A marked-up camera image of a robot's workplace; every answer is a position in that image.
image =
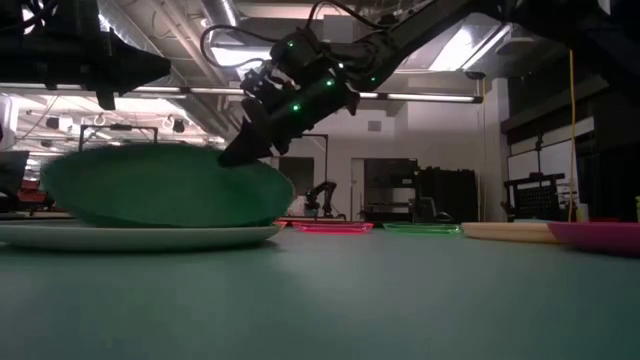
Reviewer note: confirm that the small translucent green plate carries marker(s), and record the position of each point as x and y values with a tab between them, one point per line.
422	229

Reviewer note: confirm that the cream plastic plate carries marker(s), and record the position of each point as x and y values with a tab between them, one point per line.
510	233

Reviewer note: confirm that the black cabinet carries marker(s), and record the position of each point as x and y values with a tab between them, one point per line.
450	195

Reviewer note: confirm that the green table mat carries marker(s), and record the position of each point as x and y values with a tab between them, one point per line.
320	300

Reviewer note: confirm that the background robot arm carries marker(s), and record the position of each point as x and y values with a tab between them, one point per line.
322	197

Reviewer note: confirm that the small translucent pink plate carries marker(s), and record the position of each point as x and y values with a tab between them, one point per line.
332	227

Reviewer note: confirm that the dark monitor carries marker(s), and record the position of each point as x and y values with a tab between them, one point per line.
12	170

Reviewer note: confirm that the magenta plastic plate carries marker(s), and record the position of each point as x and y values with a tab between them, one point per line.
600	240

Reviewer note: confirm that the long ceiling light fixture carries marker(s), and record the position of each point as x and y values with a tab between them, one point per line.
430	97

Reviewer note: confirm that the round metal ventilation duct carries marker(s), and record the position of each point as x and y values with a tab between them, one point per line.
220	10

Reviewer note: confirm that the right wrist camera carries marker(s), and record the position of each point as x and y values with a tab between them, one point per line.
297	52

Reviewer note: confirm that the yellow green bottle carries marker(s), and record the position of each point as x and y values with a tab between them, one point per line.
638	210

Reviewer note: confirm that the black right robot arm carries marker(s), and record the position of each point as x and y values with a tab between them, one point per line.
400	40

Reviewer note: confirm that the black security camera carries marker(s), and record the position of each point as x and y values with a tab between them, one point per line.
475	75

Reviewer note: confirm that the grey ceiling unit box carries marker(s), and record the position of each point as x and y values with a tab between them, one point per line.
336	27

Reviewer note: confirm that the small translucent orange plate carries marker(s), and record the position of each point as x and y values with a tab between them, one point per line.
281	224

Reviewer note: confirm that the dark storage shelf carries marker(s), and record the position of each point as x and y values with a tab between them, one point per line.
390	190

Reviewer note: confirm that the black equipment cart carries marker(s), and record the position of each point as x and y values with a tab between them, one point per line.
537	200

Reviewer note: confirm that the black gantry frame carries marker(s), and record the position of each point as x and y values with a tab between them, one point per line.
120	128
326	150

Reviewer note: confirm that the grey wall vent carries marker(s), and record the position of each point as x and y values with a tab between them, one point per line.
374	125

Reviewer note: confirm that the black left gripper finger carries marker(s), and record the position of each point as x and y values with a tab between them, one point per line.
137	65

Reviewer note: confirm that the large white plate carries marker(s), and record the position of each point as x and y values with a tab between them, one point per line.
125	239

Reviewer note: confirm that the large dark green plate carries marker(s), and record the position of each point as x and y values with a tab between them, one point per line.
160	185

